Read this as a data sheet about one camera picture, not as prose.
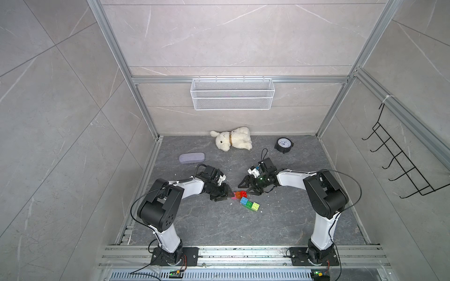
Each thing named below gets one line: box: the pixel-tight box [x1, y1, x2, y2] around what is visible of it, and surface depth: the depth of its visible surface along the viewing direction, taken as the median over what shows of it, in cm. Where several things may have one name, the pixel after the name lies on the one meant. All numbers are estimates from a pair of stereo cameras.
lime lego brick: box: [251, 201, 261, 212], surface depth 86 cm
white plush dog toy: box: [209, 126, 253, 152], surface depth 110 cm
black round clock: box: [274, 136, 295, 154], surface depth 113 cm
